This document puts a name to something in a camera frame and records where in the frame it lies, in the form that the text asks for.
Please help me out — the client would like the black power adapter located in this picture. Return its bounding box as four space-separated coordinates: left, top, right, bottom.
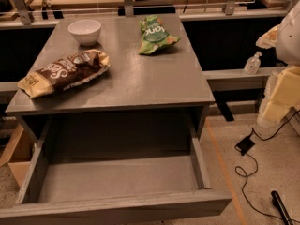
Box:
235 135 255 156

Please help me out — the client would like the white bowl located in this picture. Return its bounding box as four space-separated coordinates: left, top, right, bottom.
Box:
68 20 101 46

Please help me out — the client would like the black cylindrical floor object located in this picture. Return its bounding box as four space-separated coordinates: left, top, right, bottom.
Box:
271 190 293 225

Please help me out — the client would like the metal railing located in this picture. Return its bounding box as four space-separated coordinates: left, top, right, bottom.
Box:
0 0 299 30

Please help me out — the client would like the brown chip bag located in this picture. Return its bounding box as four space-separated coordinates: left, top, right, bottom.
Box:
18 49 111 98

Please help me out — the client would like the green rice chip bag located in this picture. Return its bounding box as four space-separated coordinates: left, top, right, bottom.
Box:
139 15 180 55

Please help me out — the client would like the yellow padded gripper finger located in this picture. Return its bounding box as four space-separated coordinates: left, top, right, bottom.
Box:
258 67 300 127
256 25 278 49

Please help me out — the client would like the black floor cable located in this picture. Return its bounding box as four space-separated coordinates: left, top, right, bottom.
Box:
234 109 300 224

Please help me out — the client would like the cardboard box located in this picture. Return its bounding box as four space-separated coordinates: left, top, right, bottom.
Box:
0 124 34 187

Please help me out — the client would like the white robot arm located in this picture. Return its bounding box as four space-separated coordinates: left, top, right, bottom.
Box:
256 1 300 127

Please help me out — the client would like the grey cabinet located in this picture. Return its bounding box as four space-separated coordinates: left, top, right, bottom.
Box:
7 14 214 139

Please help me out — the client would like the open grey top drawer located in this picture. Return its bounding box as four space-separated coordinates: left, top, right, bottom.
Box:
1 119 232 225

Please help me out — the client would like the grey side bench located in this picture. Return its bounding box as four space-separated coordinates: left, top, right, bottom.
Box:
203 67 284 91

